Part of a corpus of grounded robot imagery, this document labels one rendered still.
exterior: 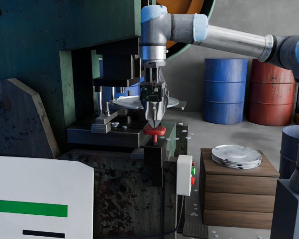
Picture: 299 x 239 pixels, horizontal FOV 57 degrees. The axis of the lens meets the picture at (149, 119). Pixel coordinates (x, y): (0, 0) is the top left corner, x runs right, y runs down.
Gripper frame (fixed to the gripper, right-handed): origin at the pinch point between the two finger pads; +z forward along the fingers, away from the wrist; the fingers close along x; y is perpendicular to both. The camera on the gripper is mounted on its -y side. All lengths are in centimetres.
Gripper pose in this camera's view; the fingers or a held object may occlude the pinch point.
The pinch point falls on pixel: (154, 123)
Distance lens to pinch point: 90.2
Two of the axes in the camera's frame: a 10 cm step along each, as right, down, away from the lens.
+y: -2.1, 2.4, -9.5
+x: 9.8, 0.5, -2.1
